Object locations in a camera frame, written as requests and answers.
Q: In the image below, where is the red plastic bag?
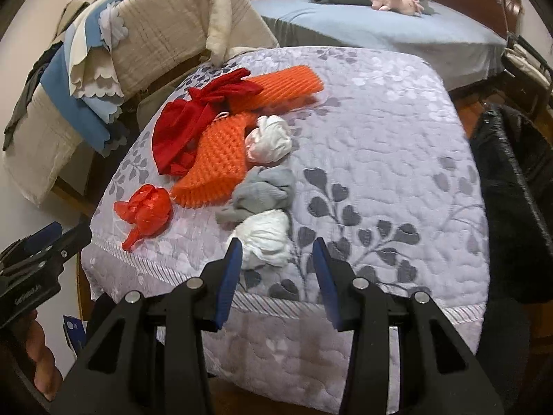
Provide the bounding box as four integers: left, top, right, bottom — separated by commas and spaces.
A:
113, 184, 172, 252

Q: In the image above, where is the white tissue front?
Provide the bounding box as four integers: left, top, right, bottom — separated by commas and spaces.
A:
228, 209, 292, 270

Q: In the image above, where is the grey cloth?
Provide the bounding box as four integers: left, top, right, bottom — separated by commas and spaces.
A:
216, 166, 296, 225

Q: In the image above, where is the orange foam net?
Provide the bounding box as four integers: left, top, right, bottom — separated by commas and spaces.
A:
170, 112, 258, 208
229, 65, 324, 112

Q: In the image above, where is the red cloth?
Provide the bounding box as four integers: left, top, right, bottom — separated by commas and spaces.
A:
152, 67, 262, 176

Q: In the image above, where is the white paper ball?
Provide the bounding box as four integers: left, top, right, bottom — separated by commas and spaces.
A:
245, 115, 292, 165

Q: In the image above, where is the black trash bin bag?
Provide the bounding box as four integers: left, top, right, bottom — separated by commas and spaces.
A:
470, 105, 552, 304

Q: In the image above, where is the left hand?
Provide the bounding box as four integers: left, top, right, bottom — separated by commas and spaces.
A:
24, 309, 63, 401

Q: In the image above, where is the lilac floral quilt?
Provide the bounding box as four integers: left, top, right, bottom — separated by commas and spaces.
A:
79, 45, 490, 415

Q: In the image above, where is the blue white scalloped cloth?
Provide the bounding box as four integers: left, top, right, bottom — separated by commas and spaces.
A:
40, 0, 129, 156

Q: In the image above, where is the beige blanket on chair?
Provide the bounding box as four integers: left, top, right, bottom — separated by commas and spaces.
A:
4, 0, 277, 204

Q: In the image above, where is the blue bed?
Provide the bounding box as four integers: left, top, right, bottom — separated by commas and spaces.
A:
252, 0, 506, 90

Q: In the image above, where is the black folding chair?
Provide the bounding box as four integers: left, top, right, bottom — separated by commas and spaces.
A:
500, 0, 553, 118

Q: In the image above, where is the pink plush pig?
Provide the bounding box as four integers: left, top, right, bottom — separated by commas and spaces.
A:
370, 0, 424, 16

